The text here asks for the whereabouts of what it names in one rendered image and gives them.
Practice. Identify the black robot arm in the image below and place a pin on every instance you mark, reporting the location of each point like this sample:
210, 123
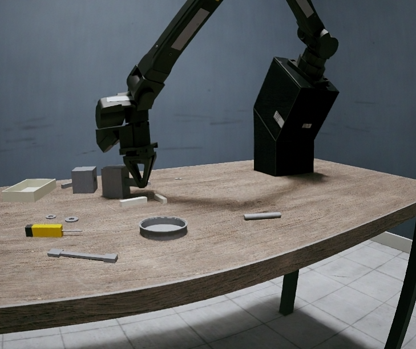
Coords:
146, 79

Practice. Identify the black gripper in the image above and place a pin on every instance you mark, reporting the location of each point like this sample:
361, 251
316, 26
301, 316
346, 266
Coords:
143, 148

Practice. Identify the beige open rectangular tray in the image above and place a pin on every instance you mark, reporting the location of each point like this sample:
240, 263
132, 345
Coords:
32, 190

